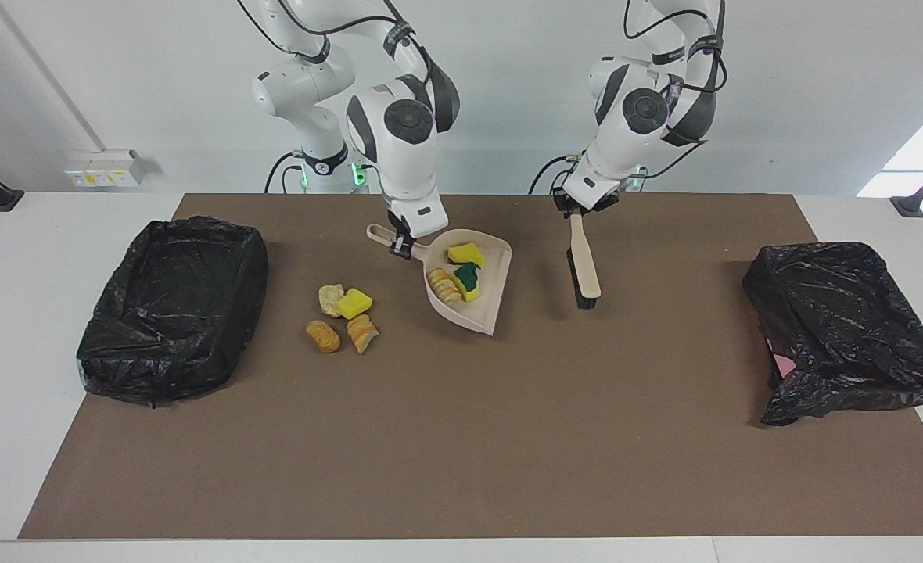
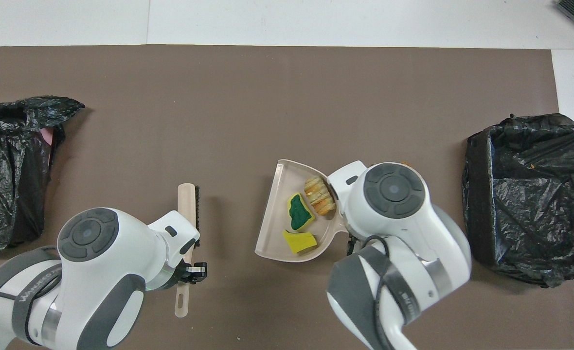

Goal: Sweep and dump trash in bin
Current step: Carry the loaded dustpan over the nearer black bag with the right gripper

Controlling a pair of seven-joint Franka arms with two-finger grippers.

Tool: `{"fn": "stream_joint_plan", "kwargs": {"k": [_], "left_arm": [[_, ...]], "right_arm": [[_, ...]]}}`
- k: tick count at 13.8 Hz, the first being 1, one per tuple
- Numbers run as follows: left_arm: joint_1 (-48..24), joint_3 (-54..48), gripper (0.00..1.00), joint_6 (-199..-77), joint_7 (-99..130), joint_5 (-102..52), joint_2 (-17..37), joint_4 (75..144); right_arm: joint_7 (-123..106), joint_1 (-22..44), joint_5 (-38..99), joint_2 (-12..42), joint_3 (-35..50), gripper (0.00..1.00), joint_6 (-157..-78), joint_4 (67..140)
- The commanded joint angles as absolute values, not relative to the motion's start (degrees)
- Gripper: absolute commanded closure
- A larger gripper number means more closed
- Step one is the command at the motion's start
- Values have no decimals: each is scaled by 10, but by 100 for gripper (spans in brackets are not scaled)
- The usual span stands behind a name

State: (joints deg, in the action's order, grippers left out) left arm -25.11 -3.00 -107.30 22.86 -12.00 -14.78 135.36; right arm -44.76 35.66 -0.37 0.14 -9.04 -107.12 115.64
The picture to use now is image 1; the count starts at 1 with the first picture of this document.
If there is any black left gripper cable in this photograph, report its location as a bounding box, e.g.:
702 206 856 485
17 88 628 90
623 0 730 182

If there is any black trash bag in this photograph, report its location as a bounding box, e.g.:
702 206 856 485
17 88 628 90
742 241 923 428
76 217 269 407

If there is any brown bun piece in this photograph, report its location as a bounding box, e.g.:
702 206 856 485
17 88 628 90
306 320 342 354

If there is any striped orange bread piece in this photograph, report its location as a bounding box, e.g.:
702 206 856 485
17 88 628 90
347 314 380 356
427 268 464 307

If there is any left black trash bag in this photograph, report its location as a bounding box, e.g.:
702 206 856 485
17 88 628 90
742 241 923 428

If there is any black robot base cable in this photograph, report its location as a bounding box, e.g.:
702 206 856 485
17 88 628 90
264 150 306 195
528 152 587 195

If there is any right black trash bag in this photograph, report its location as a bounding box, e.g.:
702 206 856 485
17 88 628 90
76 217 269 407

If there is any yellow sponge block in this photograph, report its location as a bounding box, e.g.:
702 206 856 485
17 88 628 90
337 288 374 321

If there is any white wall power strip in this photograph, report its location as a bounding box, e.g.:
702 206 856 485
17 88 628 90
65 150 147 188

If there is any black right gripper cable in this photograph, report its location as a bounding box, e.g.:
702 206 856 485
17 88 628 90
236 0 451 134

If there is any brown table mat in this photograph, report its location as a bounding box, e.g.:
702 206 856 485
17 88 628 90
18 193 923 540

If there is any yellow sponge with green back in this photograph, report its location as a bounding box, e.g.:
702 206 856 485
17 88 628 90
454 262 484 303

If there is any beige plastic dustpan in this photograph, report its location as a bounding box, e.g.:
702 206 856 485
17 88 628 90
366 223 513 337

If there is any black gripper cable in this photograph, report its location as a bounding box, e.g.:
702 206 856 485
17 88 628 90
623 0 730 182
236 0 451 134

